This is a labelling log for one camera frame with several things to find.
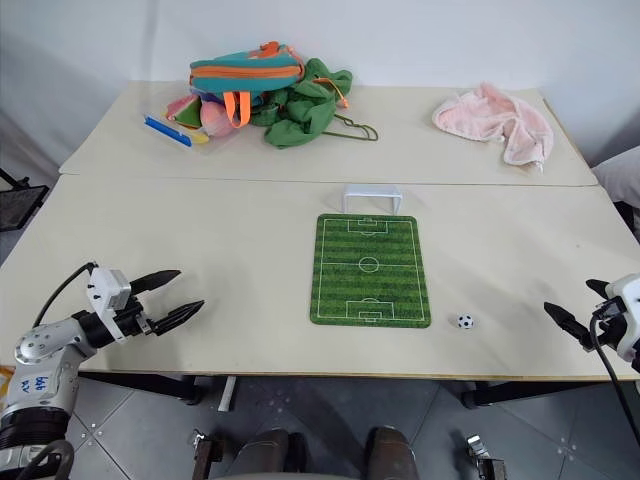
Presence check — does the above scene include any green football field mat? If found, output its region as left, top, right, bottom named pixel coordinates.
left=308, top=214, right=432, bottom=328

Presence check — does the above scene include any light grey cushion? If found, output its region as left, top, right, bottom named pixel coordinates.
left=591, top=145, right=640, bottom=203

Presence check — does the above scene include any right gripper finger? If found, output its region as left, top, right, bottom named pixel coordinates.
left=585, top=278, right=611, bottom=302
left=543, top=301, right=595, bottom=352

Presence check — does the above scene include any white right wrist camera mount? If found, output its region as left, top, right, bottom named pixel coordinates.
left=602, top=273, right=640, bottom=362

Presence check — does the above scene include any black mesh rack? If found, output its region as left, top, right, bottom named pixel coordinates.
left=0, top=168, right=50, bottom=233

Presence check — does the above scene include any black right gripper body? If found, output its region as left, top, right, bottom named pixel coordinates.
left=591, top=298, right=627, bottom=350

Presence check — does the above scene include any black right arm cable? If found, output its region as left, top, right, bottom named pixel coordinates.
left=588, top=312, right=640, bottom=444

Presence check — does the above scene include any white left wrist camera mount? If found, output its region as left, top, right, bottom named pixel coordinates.
left=85, top=267, right=133, bottom=344

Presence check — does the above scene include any white toy goal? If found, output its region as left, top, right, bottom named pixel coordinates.
left=341, top=183, right=403, bottom=216

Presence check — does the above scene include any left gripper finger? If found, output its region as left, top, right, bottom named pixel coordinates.
left=148, top=299, right=207, bottom=337
left=130, top=269, right=182, bottom=297

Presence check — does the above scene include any pink towel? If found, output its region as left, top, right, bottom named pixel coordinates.
left=432, top=82, right=555, bottom=175

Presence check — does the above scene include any metal clamp bracket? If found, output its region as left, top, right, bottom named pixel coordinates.
left=191, top=428, right=224, bottom=480
left=465, top=433, right=507, bottom=480

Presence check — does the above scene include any dark rounded shape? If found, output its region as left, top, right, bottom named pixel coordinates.
left=366, top=425, right=419, bottom=480
left=232, top=428, right=307, bottom=480

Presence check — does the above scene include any teal orange backpack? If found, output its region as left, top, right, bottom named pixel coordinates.
left=188, top=41, right=306, bottom=129

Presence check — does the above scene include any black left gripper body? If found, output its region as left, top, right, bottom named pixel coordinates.
left=112, top=295, right=158, bottom=344

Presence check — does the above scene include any pink green fabric item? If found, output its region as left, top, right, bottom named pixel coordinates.
left=165, top=93, right=204, bottom=128

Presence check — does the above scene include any blue plastic strip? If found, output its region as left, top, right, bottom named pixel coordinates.
left=143, top=114, right=195, bottom=148

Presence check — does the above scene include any black table base bar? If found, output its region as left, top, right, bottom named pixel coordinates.
left=77, top=371, right=204, bottom=407
left=460, top=380, right=619, bottom=410

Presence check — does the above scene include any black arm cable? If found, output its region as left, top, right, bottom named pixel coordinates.
left=588, top=312, right=640, bottom=444
left=31, top=261, right=99, bottom=329

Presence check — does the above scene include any white table leg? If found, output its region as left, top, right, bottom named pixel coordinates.
left=216, top=375, right=239, bottom=413

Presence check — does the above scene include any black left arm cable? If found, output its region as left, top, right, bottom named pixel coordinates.
left=31, top=261, right=99, bottom=329

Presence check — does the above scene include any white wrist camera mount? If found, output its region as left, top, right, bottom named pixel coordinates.
left=85, top=267, right=133, bottom=344
left=602, top=273, right=640, bottom=362

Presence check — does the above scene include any green wire clothes hanger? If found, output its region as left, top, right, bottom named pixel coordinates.
left=323, top=112, right=380, bottom=144

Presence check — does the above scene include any green garment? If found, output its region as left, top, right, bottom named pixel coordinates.
left=249, top=57, right=354, bottom=150

